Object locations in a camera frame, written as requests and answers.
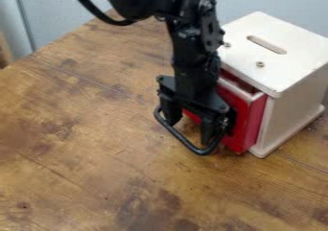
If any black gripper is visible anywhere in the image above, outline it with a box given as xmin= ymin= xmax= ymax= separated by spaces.
xmin=161 ymin=0 xmax=229 ymax=146

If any red drawer with black handle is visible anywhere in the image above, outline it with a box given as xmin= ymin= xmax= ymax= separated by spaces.
xmin=154 ymin=71 xmax=268 ymax=155

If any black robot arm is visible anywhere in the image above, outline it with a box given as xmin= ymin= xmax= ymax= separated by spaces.
xmin=76 ymin=0 xmax=234 ymax=155

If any white wooden box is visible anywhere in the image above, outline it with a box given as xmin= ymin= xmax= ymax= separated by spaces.
xmin=220 ymin=12 xmax=328 ymax=158

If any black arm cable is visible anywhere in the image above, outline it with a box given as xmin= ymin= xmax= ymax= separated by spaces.
xmin=63 ymin=0 xmax=138 ymax=27

